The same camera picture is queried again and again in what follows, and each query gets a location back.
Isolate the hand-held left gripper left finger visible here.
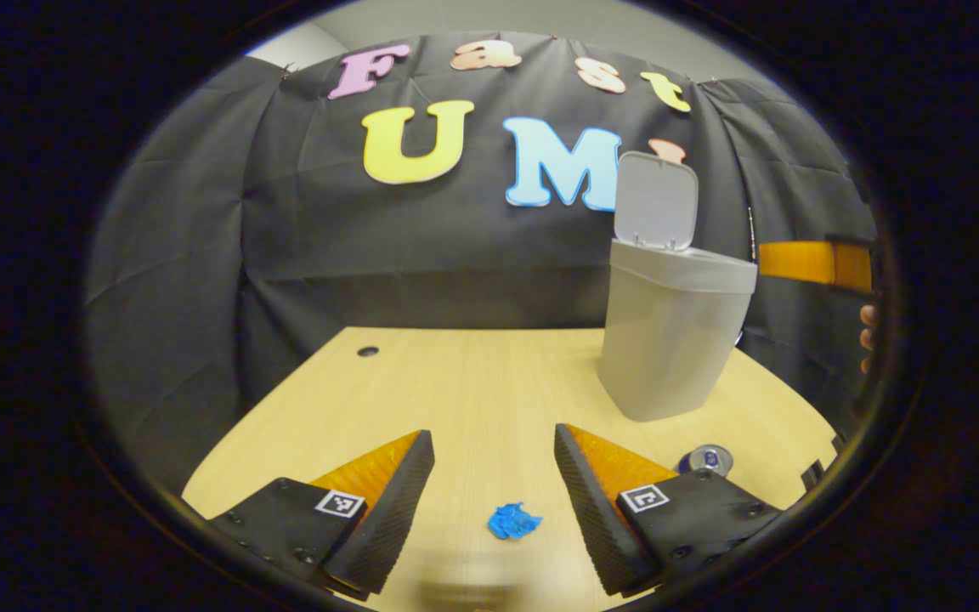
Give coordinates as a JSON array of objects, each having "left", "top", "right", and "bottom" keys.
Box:
[{"left": 207, "top": 429, "right": 437, "bottom": 603}]

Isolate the blue paper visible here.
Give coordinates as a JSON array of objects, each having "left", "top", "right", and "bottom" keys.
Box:
[{"left": 488, "top": 501, "right": 543, "bottom": 541}]

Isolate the silver blue pop can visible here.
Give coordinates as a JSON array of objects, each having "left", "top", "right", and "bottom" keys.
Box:
[{"left": 678, "top": 444, "right": 735, "bottom": 479}]

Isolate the grey desktop garbage bin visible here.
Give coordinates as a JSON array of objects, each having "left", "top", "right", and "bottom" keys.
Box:
[{"left": 597, "top": 151, "right": 759, "bottom": 423}]

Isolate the wooden desktop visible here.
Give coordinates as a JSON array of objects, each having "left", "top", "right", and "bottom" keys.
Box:
[{"left": 182, "top": 327, "right": 839, "bottom": 612}]

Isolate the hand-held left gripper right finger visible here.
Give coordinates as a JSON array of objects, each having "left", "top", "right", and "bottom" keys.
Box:
[{"left": 553, "top": 423, "right": 784, "bottom": 598}]

